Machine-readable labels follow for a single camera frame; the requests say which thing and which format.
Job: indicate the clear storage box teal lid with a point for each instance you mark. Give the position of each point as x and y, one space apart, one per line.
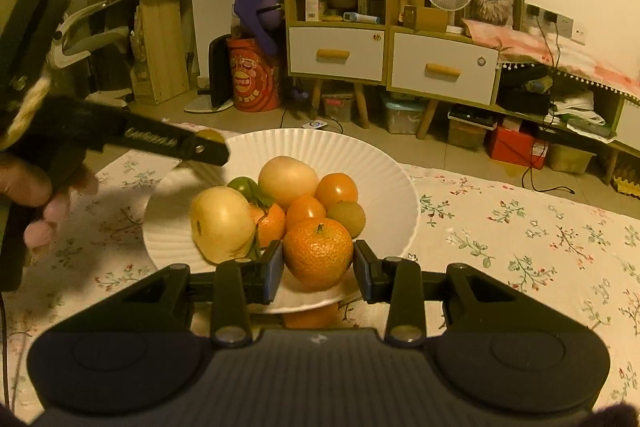
402 117

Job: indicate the low wooden drawer cabinet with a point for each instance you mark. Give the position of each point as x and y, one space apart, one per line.
440 69

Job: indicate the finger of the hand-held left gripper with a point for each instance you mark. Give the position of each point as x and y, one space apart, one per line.
210 153

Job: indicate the orange persimmon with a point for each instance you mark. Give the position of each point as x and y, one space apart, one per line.
305 209
336 190
312 318

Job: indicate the low wooden shelf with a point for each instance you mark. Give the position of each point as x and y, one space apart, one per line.
612 142

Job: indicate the grey wall plate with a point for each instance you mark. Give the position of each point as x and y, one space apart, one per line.
565 26

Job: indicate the black upright case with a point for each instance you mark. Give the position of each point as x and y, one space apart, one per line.
218 72

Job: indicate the yellowish storage box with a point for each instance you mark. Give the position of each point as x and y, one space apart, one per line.
570 158

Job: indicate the small clear storage box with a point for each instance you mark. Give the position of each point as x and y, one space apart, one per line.
338 108

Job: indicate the storage box dark lid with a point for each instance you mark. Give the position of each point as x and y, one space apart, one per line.
467 129

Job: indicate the tall wooden shelf cabinet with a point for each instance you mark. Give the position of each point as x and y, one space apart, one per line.
335 57

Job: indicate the purple plush toy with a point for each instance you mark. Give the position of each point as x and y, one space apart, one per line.
255 2

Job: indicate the red box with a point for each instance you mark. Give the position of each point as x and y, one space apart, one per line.
515 147

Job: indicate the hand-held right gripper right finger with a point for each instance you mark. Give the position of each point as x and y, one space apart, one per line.
361 272

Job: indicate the white grey office chair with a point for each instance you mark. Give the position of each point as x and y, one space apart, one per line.
95 39

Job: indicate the small pale yellow pear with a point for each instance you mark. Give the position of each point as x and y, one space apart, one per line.
287 179

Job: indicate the white plastic bag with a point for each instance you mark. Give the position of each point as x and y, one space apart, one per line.
580 114

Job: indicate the white ribbed plate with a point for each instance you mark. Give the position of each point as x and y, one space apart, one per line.
380 187

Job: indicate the small white carton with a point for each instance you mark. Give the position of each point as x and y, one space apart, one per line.
313 6

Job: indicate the white floor scale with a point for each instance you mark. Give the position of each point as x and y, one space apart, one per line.
207 105

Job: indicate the red round tin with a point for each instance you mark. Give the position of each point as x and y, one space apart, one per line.
255 77

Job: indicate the brown cardboard box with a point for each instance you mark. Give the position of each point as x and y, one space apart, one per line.
427 19

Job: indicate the wooden desk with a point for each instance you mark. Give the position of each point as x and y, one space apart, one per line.
160 37

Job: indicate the yellow foam mat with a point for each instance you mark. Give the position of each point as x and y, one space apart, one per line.
630 186

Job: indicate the white round floor device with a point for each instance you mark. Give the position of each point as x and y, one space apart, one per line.
315 125

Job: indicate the black bag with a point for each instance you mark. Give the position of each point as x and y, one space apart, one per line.
525 94

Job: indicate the pink cloth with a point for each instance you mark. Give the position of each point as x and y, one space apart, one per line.
575 57

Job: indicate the person's left hand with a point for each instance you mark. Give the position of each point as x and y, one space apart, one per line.
20 179

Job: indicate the large dimpled mandarin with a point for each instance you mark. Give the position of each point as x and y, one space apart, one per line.
317 252

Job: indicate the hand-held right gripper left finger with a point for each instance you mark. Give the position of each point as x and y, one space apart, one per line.
274 269

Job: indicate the green lime fruit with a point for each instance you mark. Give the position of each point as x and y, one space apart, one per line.
241 185

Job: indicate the white wall plate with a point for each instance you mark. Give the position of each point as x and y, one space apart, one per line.
580 35

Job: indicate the tangerine with green leaf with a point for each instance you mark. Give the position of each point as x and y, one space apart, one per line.
272 224

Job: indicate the large pale yellow pear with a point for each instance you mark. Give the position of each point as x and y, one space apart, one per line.
220 222

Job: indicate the brown kiwi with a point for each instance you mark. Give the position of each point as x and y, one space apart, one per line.
347 217
210 136

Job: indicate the white blue thermometer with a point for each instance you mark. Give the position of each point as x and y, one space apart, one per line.
361 18

